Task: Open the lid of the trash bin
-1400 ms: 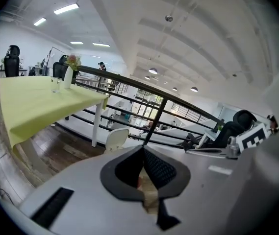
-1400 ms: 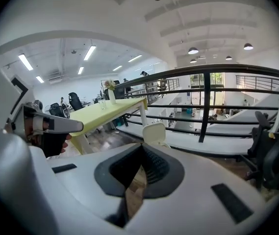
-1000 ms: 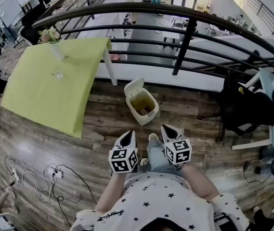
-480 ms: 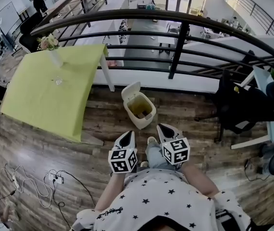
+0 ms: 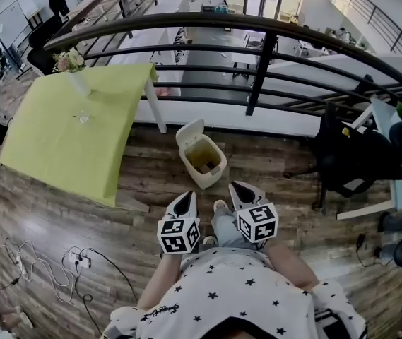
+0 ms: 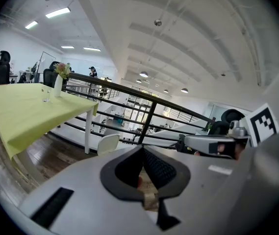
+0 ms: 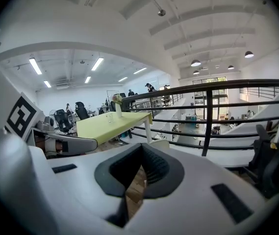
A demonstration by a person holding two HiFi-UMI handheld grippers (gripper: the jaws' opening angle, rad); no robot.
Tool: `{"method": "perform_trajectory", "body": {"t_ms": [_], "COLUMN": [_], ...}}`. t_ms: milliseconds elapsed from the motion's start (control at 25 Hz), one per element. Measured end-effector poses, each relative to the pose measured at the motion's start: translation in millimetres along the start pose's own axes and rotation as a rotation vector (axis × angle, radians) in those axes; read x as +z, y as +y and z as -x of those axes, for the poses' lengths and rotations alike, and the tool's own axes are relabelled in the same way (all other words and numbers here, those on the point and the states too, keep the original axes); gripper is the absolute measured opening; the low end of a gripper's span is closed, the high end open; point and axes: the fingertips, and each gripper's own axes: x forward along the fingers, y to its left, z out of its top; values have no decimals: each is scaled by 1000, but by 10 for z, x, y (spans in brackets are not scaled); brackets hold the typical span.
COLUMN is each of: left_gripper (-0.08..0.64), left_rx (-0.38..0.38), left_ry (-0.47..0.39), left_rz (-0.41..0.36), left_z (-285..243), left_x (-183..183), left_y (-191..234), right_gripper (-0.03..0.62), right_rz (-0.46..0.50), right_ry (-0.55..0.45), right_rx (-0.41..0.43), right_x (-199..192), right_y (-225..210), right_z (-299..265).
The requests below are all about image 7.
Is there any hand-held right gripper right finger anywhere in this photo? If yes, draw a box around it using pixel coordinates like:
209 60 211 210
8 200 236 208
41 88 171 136
124 142 279 235

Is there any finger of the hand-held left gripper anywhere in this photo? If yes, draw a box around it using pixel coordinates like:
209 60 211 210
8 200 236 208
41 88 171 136
68 138 98 155

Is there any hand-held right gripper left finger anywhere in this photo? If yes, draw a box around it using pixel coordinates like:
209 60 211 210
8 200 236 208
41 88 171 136
28 142 145 235

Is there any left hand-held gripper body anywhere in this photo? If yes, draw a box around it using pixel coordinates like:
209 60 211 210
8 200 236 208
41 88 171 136
4 92 69 156

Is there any white pedal trash bin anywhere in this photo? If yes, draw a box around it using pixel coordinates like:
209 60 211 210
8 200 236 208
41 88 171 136
150 139 171 150

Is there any green tablecloth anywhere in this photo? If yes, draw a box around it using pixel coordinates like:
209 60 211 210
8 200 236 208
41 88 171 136
76 111 153 146

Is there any black office chair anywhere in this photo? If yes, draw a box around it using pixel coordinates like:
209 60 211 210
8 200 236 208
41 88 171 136
54 109 74 135
248 123 279 198
75 101 91 121

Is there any white vase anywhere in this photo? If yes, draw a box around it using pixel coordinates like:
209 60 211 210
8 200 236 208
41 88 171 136
115 103 124 118

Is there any row of ceiling tube lights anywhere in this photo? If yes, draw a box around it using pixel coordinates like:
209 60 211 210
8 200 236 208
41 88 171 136
28 57 148 89

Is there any white table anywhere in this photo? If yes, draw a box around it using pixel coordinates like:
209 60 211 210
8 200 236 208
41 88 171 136
114 120 153 144

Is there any black metal railing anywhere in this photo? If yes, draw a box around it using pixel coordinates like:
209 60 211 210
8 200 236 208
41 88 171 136
121 79 279 157

